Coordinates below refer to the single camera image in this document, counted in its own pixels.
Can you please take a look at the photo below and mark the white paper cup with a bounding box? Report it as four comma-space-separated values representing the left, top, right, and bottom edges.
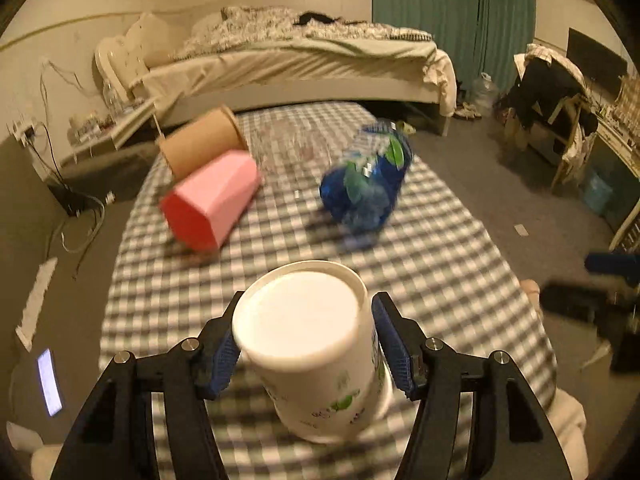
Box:
232, 260, 393, 444

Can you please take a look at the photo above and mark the white cup on sofa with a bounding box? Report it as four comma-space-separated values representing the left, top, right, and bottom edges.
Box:
6, 422, 43, 454

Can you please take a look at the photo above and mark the pink hexagonal cup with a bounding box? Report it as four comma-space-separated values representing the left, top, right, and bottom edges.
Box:
160, 150, 262, 252

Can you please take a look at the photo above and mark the brown paper cup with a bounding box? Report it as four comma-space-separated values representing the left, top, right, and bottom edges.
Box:
157, 105, 248, 181

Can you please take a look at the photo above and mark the clear plastic cup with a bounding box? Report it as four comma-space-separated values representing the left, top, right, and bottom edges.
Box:
250, 119, 317, 182

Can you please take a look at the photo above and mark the lit smartphone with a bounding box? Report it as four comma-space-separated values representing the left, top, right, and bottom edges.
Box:
37, 349, 63, 417

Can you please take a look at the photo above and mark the white folded paper towel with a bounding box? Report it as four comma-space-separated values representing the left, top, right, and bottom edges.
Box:
15, 257, 58, 352

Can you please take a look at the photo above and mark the checkered tablecloth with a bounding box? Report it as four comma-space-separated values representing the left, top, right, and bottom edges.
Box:
98, 101, 558, 480

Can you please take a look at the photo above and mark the chair with clothes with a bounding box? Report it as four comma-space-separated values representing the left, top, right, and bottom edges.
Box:
498, 44, 599, 188

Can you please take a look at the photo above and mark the grey sofa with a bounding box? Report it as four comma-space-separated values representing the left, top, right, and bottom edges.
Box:
1, 138, 158, 424

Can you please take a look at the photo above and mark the black television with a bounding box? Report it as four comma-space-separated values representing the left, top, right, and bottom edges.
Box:
566, 28, 628, 98

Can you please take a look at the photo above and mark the large clear water jug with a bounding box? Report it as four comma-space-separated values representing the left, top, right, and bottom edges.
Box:
471, 73, 498, 117

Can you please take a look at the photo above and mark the blue plastic water bottle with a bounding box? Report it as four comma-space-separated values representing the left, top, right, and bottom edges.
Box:
319, 120, 413, 233

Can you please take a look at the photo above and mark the green slipper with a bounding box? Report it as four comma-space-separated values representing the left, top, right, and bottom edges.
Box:
396, 122, 416, 136

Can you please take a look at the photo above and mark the white nightstand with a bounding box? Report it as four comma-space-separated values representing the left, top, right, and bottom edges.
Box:
62, 99, 164, 167

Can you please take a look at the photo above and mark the green curtain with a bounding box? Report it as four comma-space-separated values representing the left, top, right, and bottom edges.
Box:
372, 0, 536, 91

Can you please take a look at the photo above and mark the white bed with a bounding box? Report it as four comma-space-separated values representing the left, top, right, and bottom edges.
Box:
94, 8, 457, 129

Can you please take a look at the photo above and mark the white pillow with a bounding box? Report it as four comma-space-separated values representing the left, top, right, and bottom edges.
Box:
125, 12, 189, 70

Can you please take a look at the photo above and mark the patterned duvet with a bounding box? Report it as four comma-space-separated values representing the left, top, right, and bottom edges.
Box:
172, 6, 437, 61

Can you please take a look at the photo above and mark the white charging cable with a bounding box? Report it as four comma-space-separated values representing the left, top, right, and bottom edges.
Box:
60, 194, 108, 255

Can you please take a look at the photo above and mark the wall power socket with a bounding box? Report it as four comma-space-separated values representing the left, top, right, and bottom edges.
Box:
8, 119, 35, 148

